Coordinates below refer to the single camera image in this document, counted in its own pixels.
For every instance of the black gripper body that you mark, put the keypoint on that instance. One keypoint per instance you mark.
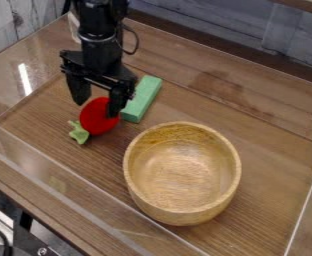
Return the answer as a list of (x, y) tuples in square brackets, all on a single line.
[(98, 61)]

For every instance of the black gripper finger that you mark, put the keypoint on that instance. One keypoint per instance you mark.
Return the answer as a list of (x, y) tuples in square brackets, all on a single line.
[(80, 88), (120, 95)]

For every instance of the red plush strawberry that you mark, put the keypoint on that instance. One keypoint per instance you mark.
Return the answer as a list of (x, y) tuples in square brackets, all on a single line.
[(93, 122)]

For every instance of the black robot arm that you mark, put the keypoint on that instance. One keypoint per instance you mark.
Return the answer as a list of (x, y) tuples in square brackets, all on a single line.
[(100, 17)]

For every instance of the green rectangular block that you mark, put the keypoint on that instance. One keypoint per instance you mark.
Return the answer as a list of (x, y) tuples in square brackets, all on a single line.
[(146, 90)]

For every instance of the wooden bowl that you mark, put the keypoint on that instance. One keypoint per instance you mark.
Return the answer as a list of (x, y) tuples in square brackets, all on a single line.
[(183, 172)]

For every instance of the clear acrylic enclosure wall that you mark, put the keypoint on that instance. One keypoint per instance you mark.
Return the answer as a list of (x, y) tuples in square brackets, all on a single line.
[(100, 225)]

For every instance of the black table leg bracket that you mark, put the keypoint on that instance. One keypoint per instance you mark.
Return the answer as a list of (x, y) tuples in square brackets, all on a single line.
[(25, 241)]

